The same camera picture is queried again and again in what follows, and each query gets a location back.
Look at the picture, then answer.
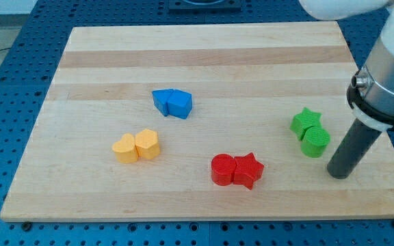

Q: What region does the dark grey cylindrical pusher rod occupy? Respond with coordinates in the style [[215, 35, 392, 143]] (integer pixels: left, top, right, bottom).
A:
[[327, 119, 382, 179]]

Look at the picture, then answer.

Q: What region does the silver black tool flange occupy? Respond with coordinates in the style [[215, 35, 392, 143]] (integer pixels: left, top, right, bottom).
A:
[[347, 38, 394, 132]]

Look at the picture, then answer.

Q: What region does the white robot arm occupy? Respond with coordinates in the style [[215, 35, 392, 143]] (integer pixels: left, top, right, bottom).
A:
[[299, 0, 394, 179]]

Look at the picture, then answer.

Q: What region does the green circle block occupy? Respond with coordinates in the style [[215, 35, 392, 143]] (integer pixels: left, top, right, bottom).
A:
[[300, 126, 330, 158]]

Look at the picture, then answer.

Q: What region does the green star block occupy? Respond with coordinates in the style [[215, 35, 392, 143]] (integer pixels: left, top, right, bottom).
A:
[[289, 107, 321, 141]]

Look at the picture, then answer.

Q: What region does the red star block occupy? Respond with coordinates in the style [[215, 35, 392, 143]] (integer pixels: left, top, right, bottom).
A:
[[233, 152, 265, 190]]

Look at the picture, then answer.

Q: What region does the red circle block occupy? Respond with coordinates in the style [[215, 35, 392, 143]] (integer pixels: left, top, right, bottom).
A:
[[211, 154, 236, 186]]

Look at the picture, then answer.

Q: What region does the wooden board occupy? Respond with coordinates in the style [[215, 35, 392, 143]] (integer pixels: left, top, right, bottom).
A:
[[0, 21, 394, 222]]

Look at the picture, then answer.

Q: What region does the blue cube block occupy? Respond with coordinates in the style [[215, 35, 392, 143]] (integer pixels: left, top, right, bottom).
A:
[[167, 90, 193, 120]]

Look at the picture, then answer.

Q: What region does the blue triangle block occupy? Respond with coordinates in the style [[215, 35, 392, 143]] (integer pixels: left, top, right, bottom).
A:
[[152, 89, 174, 116]]

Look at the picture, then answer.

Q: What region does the yellow hexagon block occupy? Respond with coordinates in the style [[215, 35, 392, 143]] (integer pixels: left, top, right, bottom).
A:
[[135, 128, 160, 159]]

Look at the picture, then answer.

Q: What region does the yellow heart block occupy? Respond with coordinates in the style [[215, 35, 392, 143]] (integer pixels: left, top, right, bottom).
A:
[[111, 133, 139, 164]]

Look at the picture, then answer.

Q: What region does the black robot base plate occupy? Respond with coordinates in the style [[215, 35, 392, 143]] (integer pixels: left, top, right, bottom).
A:
[[168, 0, 243, 13]]

